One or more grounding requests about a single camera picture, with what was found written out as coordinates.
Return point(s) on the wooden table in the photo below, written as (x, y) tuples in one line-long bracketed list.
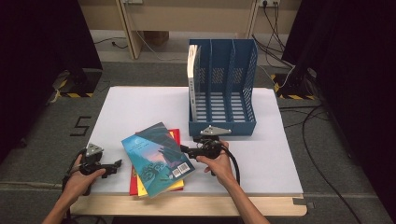
[(202, 205)]

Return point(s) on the yellow book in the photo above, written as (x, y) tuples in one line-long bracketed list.
[(141, 188)]

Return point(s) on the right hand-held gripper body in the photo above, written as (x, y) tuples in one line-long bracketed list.
[(208, 146)]

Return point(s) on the white wall socket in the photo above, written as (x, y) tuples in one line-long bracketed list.
[(269, 2)]

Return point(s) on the beige desk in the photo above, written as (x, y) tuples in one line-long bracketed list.
[(186, 15)]

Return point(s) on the white table sheet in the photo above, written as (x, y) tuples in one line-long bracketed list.
[(140, 102)]

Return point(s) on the person's left hand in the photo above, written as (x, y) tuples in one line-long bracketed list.
[(79, 183)]

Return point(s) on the black curtain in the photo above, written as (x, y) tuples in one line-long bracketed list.
[(31, 46), (358, 62)]

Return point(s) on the red book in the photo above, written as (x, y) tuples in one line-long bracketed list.
[(133, 186)]

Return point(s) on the white book with picture grid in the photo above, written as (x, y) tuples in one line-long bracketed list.
[(191, 68)]

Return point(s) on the stand base with striped tape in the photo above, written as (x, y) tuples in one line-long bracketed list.
[(295, 87), (90, 85)]

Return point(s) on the brown cardboard box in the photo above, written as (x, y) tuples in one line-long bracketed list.
[(157, 36)]

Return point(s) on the person's right hand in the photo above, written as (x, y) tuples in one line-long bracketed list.
[(219, 168)]

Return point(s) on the blue file rack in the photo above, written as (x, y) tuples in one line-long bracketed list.
[(218, 129)]

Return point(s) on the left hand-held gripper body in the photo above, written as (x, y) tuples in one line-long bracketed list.
[(91, 161)]

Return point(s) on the teal blue book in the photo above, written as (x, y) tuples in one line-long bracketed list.
[(152, 155)]

